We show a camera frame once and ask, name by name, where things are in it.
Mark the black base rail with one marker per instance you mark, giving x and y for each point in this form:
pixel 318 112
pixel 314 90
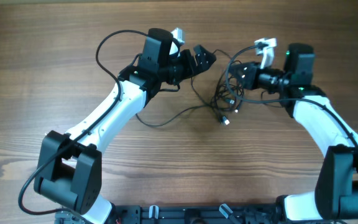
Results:
pixel 247 214

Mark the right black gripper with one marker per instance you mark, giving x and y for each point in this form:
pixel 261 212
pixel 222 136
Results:
pixel 249 73

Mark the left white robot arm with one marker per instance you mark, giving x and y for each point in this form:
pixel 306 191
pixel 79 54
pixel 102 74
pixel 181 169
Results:
pixel 69 170

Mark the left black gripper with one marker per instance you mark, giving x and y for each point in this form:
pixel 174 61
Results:
pixel 191 67

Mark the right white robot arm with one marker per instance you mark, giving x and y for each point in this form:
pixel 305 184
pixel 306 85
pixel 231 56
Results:
pixel 335 196

